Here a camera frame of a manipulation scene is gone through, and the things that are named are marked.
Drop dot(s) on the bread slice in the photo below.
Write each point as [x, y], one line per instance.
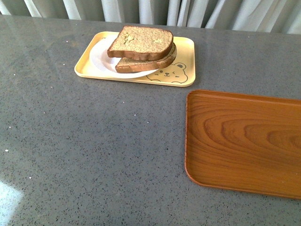
[126, 65]
[141, 43]

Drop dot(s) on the white round plate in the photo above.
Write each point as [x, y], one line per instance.
[105, 65]

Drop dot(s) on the yellow bear tray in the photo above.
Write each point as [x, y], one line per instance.
[181, 73]

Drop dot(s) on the brown wooden tray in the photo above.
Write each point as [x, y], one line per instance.
[244, 143]

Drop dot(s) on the white pleated curtain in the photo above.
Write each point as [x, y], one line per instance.
[281, 16]

